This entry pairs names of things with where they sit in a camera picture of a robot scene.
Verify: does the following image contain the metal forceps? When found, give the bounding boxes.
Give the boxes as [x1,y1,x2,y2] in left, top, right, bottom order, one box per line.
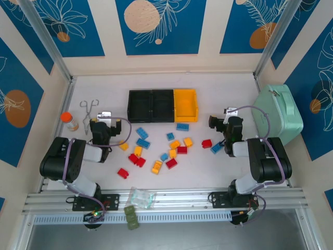
[79,98,100,135]

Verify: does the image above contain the orange capped small bottle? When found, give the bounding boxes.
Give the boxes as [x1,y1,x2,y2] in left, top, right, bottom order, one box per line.
[60,111,79,132]

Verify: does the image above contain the black plastic bin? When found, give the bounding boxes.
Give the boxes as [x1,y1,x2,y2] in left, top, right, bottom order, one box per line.
[127,90,153,123]
[150,89,175,123]

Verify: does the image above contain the yellow plastic bin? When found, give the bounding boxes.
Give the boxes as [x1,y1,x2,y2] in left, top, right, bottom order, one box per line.
[173,88,200,123]

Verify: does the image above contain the mint green zip case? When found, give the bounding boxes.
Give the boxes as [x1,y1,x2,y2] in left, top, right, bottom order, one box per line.
[251,83,304,147]

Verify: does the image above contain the clear plastic bag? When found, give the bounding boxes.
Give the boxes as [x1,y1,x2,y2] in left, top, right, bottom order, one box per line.
[126,186,157,210]

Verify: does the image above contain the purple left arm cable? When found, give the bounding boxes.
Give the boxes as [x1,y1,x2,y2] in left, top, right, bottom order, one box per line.
[62,117,132,225]

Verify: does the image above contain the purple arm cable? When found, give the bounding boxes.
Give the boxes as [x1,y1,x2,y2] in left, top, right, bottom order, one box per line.
[62,117,132,225]
[234,105,287,227]

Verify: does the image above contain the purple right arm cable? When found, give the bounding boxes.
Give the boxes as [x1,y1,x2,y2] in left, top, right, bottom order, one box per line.
[234,105,287,227]

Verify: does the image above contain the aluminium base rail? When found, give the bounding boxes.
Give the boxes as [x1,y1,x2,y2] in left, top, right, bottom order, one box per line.
[22,187,309,215]

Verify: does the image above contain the aluminium frame post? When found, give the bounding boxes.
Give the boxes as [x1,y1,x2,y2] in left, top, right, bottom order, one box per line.
[19,0,73,82]
[253,0,304,78]

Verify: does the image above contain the white slotted cable duct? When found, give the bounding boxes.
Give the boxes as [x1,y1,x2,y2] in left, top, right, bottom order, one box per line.
[33,211,232,225]

